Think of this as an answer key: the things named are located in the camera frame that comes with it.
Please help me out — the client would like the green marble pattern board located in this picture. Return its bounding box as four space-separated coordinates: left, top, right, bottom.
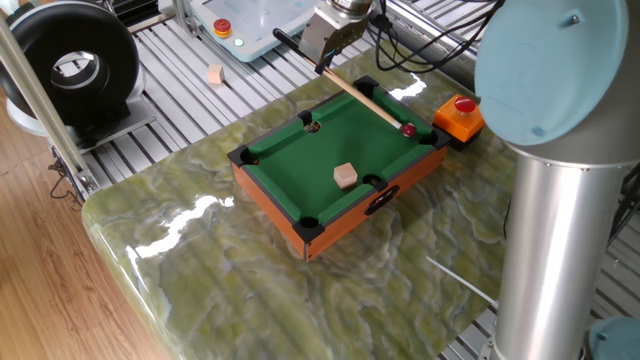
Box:
81 38 609 360

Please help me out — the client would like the silver Schunk gripper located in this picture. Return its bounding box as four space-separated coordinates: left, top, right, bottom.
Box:
298 7 374 76

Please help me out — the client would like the wooden pool cue black butt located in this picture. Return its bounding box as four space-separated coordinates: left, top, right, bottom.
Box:
272 27 404 131

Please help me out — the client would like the black gripper cable bundle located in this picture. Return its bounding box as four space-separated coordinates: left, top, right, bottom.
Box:
372 0 506 75

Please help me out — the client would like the aluminium frame post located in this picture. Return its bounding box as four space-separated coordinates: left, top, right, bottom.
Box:
0 13 101 202
158 0 204 37

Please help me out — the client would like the white cable tie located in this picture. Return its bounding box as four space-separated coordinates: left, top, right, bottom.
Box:
425 255 501 310

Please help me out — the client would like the black round ring lamp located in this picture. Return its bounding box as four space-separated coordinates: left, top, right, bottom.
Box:
0 0 158 152

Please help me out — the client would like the orange emergency stop button box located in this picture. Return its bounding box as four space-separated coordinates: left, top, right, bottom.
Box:
432 94 487 153

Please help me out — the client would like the white teach pendant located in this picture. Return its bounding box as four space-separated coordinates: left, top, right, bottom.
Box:
188 0 321 64

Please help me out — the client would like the mini green pool table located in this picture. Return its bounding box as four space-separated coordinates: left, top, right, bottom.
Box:
227 74 452 263

